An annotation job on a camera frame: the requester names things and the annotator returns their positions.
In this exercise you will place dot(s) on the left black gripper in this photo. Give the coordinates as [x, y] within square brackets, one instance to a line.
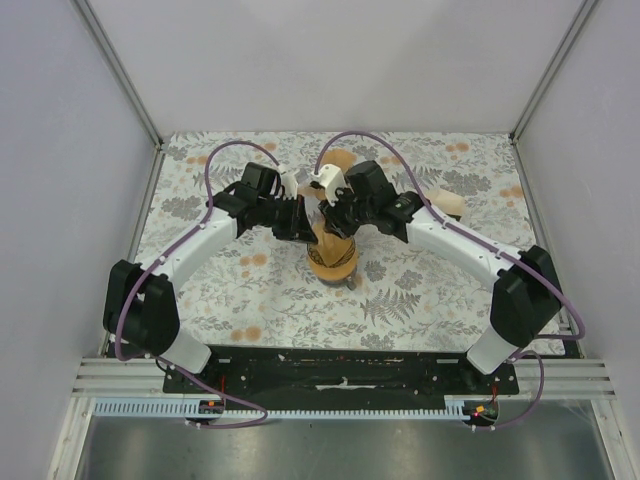
[298, 227]

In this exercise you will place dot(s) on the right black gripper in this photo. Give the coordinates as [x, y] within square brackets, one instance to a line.
[333, 217]

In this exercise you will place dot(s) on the brown paper coffee filter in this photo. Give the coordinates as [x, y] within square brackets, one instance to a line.
[340, 158]

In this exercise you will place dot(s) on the orange coffee filter box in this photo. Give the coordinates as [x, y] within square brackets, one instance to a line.
[448, 202]

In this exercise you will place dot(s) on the grey glass carafe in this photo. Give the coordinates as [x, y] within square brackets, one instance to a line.
[348, 282]

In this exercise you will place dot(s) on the grey glass dripper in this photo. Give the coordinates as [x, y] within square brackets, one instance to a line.
[332, 254]

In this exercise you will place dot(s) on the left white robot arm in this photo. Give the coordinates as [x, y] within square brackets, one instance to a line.
[141, 303]

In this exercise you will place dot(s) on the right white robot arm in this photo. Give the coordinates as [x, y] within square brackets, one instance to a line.
[523, 283]

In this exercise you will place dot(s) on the floral tablecloth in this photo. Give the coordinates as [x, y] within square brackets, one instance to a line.
[261, 291]

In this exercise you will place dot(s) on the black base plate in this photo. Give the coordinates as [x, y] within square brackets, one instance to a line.
[277, 377]

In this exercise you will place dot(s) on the white cable duct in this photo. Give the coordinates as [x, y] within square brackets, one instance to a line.
[202, 408]

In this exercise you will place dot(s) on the aluminium frame rail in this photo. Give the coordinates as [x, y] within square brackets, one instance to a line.
[565, 379]

